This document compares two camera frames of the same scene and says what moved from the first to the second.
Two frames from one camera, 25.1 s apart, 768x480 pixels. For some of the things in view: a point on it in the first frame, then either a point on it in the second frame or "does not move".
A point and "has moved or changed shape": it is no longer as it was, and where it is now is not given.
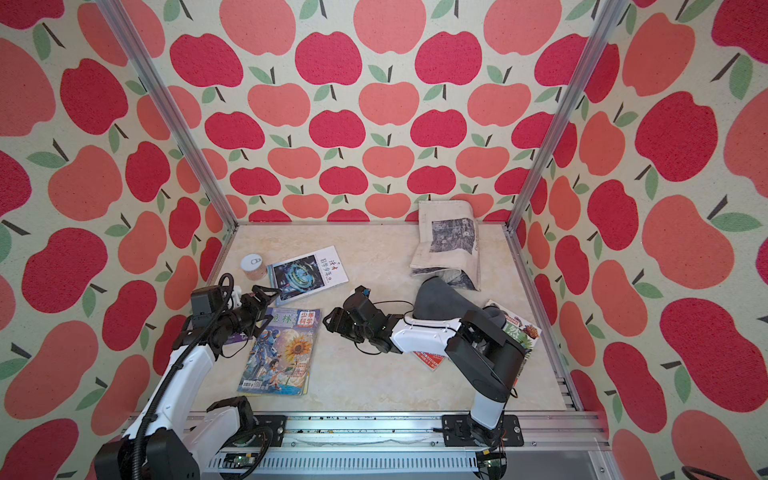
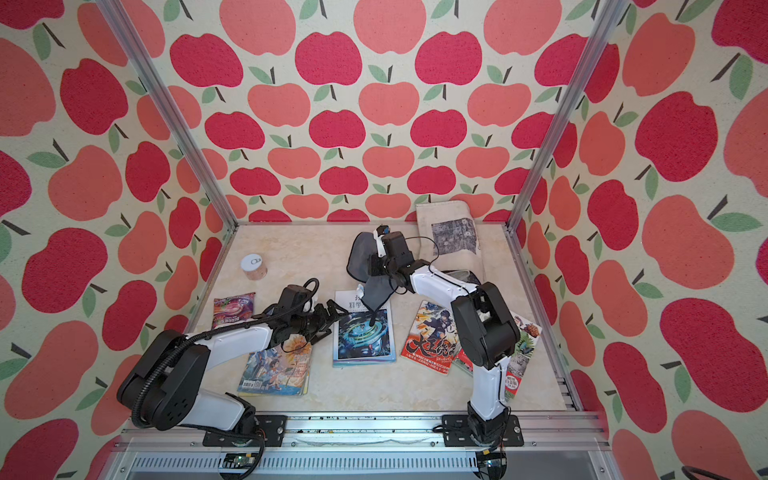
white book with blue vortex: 307,274 to 356,341
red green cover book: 523,332 does not move
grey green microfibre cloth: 437,300 has moved or changed shape
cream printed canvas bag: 448,243 does not move
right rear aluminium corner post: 609,13 does not move
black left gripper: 258,310 to 325,319
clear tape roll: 253,266 does not move
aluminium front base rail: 548,447 does not move
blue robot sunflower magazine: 279,359 does not move
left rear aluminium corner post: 170,110 does not move
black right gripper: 339,321 to 375,261
